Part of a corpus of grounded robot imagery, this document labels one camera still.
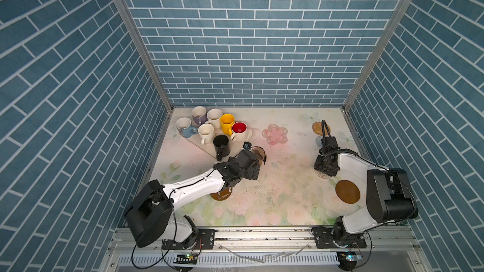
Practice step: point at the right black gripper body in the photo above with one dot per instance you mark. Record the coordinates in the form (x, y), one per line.
(319, 164)

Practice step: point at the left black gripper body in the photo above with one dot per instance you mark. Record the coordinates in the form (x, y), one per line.
(249, 174)

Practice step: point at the brown paw coaster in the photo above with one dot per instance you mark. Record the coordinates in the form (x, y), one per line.
(260, 154)

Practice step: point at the brown round coaster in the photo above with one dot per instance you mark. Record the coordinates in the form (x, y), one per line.
(222, 195)
(347, 191)

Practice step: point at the woven rattan coaster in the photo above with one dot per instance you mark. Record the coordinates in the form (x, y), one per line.
(321, 128)

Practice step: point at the pink flower coaster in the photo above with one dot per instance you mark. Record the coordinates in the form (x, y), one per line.
(275, 134)

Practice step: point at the multicolour stitched round coaster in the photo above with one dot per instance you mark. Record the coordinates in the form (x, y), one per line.
(322, 175)

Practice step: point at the blue woven round coaster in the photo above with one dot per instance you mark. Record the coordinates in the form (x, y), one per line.
(319, 142)

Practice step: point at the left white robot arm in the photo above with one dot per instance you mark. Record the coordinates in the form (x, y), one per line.
(151, 214)

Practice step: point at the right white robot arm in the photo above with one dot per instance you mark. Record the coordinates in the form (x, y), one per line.
(389, 197)

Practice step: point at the beige serving tray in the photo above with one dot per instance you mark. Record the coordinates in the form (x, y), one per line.
(235, 146)

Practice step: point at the black mug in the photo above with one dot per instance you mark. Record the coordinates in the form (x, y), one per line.
(221, 145)

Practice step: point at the white mug red inside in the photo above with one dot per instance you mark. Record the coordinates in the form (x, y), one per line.
(239, 132)

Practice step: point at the yellow mug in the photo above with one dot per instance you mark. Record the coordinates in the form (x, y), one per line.
(227, 121)

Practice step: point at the plain white mug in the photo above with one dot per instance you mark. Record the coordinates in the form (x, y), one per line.
(206, 133)

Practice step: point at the white speckled mug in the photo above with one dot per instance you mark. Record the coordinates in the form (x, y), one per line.
(213, 117)

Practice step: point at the purple mug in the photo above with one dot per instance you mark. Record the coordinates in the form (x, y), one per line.
(199, 115)

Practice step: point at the blue mug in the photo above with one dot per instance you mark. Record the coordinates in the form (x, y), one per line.
(185, 127)

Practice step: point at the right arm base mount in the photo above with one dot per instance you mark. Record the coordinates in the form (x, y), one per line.
(336, 237)

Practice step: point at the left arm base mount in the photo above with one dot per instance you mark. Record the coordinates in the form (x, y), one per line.
(202, 239)

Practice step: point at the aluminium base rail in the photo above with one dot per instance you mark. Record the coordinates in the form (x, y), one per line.
(292, 238)

